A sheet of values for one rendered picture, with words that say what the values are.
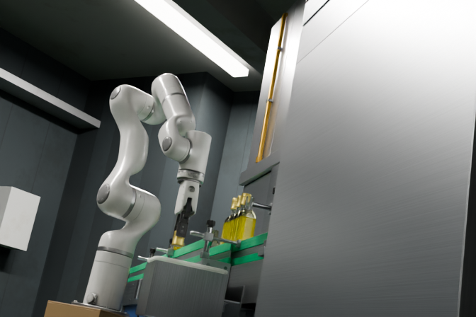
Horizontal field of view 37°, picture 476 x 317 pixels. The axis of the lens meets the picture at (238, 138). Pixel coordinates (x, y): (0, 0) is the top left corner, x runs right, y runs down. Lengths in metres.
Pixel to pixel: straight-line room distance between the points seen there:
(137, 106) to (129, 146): 0.16
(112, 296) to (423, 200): 1.55
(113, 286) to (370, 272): 1.42
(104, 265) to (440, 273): 1.61
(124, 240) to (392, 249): 1.49
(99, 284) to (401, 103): 1.49
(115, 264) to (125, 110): 0.54
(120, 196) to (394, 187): 1.46
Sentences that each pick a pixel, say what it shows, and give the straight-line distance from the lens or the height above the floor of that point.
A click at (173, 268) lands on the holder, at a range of 2.07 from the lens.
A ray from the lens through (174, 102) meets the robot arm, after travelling 2.36.
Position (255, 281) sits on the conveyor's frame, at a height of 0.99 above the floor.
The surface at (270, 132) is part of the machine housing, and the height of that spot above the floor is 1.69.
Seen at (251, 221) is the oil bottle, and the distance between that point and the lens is 2.44.
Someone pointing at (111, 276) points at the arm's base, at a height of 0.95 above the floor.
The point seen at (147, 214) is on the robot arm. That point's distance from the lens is 2.40.
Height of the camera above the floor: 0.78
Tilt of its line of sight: 17 degrees up
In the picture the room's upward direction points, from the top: 10 degrees clockwise
